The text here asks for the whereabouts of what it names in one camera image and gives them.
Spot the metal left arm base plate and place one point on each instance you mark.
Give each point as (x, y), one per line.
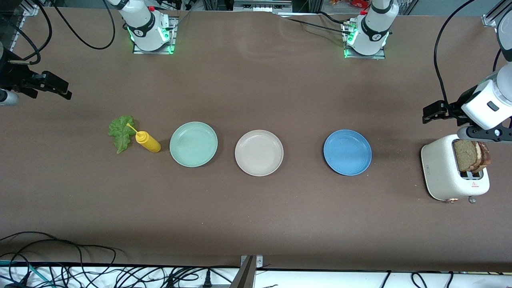
(364, 56)

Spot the green lettuce leaf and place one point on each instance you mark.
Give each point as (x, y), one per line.
(120, 134)

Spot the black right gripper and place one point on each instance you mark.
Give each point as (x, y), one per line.
(14, 76)

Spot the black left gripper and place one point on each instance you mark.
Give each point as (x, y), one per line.
(453, 108)

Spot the brown bread slice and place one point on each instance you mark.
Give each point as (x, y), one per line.
(464, 156)
(485, 156)

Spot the metal table bracket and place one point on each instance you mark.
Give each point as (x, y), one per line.
(246, 276)

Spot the aluminium frame profile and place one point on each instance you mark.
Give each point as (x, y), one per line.
(30, 8)
(490, 19)

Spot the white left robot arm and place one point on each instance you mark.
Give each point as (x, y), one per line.
(376, 28)

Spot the white toaster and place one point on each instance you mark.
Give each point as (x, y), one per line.
(440, 172)

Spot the beige plate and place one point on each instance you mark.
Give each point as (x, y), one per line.
(259, 153)

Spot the yellow mustard squeeze bottle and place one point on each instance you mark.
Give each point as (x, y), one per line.
(148, 142)

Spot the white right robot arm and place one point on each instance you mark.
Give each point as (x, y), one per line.
(144, 28)

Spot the red packet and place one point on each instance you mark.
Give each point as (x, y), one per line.
(358, 3)

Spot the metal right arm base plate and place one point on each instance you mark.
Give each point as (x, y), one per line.
(174, 36)

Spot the mint green plate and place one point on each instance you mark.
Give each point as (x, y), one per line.
(193, 144)

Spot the blue plate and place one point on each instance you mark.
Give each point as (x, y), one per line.
(347, 152)

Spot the black power plug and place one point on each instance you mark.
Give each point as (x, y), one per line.
(207, 280)

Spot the grey metal device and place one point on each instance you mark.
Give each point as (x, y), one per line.
(262, 6)

